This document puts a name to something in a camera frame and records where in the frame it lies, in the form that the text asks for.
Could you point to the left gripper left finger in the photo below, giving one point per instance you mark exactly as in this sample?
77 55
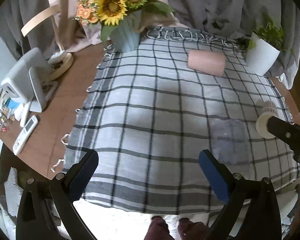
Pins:
66 188

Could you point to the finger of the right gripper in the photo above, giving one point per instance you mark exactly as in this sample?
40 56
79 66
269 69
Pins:
288 133

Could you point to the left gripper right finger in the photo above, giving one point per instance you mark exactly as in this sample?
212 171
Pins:
226 187

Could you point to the striped paper cup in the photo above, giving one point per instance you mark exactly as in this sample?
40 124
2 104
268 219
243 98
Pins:
269 109

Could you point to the clear plastic cup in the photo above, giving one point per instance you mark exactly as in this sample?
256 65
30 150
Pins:
229 142

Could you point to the pink cup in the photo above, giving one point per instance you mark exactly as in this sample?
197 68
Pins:
207 62

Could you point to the striped cloth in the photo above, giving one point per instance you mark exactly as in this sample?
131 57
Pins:
9 203

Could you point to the white remote control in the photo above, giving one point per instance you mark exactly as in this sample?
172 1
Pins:
24 135

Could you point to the maroon trouser legs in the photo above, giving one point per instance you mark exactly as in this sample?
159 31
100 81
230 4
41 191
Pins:
184 229

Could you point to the white plant pot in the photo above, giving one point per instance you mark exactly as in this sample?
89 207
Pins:
260 55

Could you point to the books and small clutter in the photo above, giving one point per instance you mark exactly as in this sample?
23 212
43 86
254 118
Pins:
7 110

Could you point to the green pothos plant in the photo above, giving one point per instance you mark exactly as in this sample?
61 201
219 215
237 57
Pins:
264 27

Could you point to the checked grey tablecloth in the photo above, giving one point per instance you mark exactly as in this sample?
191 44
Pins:
148 116

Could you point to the white desktop device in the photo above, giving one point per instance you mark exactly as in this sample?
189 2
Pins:
28 81

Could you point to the teal ribbed vase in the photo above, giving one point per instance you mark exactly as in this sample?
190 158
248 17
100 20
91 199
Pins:
126 36

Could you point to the grey curtain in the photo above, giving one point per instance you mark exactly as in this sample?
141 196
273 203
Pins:
220 17

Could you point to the sunflower bouquet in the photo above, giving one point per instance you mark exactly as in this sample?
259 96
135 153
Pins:
109 13

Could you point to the beige curtain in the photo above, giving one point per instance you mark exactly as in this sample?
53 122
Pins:
80 36

